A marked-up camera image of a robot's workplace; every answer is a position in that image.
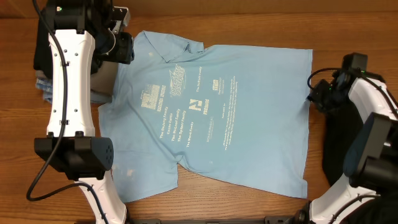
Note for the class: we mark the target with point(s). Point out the folded grey garment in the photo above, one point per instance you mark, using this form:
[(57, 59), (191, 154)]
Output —
[(102, 81)]

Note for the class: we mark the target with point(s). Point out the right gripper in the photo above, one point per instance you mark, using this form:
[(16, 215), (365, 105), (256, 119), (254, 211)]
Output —
[(321, 97)]

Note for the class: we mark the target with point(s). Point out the light blue printed t-shirt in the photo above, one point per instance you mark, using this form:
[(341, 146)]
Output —
[(234, 113)]

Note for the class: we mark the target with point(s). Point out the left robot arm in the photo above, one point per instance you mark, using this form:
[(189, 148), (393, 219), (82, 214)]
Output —
[(82, 36)]

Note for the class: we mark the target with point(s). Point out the folded black garment on stack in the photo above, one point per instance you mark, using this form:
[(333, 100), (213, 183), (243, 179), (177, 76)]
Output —
[(43, 53)]

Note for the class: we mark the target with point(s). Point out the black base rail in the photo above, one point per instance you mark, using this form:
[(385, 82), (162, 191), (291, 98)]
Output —
[(265, 220)]

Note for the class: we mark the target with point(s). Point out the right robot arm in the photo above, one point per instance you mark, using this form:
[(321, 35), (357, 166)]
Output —
[(360, 147)]

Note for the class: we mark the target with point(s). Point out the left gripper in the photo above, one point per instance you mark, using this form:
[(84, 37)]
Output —
[(126, 53)]

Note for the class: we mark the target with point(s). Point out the folded blue jeans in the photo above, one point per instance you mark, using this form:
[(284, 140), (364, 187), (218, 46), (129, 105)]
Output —
[(46, 86)]

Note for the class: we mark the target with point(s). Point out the black garment at right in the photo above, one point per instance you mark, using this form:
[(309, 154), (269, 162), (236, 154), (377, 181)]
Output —
[(342, 127)]

